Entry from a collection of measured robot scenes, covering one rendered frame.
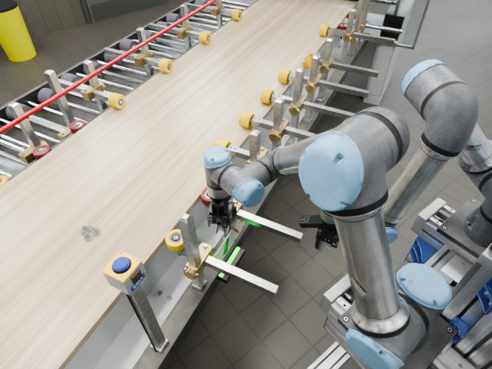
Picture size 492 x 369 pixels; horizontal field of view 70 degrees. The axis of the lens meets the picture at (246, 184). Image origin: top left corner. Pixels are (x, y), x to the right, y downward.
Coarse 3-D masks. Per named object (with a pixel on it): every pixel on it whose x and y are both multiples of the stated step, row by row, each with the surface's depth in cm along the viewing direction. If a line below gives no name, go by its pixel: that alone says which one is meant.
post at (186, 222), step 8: (184, 216) 111; (192, 216) 111; (184, 224) 110; (192, 224) 113; (184, 232) 114; (192, 232) 115; (184, 240) 118; (192, 240) 117; (184, 248) 121; (192, 248) 119; (192, 256) 123; (200, 256) 127; (192, 264) 127; (192, 280) 137; (200, 280) 135
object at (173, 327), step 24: (360, 48) 291; (336, 72) 262; (312, 120) 219; (288, 144) 202; (240, 240) 158; (192, 288) 140; (192, 312) 133; (168, 336) 127; (144, 360) 121; (168, 360) 126
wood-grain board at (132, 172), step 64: (192, 64) 231; (256, 64) 230; (128, 128) 182; (192, 128) 182; (256, 128) 184; (0, 192) 151; (64, 192) 151; (128, 192) 150; (192, 192) 150; (0, 256) 128; (64, 256) 128; (0, 320) 111; (64, 320) 111
